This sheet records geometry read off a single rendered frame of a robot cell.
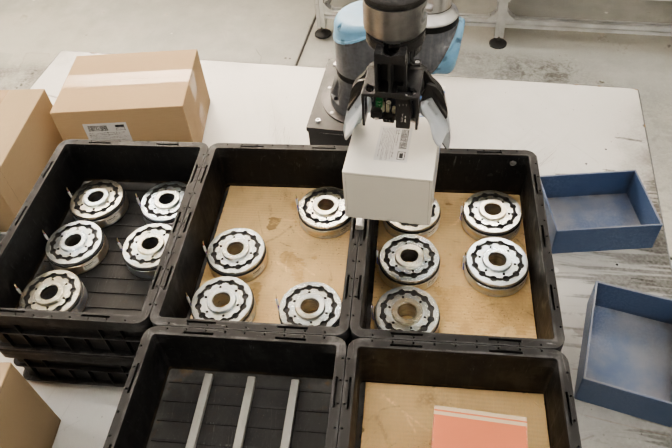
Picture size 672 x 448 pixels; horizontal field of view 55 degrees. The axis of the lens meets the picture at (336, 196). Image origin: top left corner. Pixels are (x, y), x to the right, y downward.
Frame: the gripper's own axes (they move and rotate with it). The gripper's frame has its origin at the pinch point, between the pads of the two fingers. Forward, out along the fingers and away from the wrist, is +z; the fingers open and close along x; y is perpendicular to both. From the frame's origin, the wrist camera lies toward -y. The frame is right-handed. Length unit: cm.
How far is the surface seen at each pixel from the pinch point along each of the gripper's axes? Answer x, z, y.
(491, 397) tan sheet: 17.2, 27.4, 23.6
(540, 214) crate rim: 22.9, 17.7, -4.5
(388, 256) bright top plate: -1.0, 24.5, 2.5
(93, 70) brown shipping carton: -78, 25, -43
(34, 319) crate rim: -51, 18, 27
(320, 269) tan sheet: -12.6, 27.7, 4.6
